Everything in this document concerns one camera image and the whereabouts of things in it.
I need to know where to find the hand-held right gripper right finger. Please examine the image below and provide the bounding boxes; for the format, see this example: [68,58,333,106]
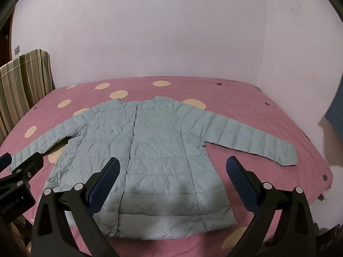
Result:
[226,156,317,257]

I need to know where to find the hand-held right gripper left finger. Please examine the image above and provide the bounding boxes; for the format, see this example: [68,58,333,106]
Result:
[31,157,120,257]

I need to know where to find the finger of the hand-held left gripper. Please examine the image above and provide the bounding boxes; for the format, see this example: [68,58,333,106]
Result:
[0,152,13,168]
[10,152,44,183]

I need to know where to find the light blue puffer jacket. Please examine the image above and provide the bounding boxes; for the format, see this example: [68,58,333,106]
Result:
[11,96,298,239]

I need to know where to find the pink dotted bed sheet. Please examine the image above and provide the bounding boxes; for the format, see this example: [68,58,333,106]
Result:
[0,75,334,257]

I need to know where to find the striped cushion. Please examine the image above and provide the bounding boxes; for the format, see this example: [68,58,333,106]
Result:
[0,49,55,145]

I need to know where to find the blue cloth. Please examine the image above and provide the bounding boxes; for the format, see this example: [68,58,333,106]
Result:
[325,94,343,141]

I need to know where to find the dark wooden door frame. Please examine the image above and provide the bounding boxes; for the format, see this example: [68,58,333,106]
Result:
[0,12,14,69]

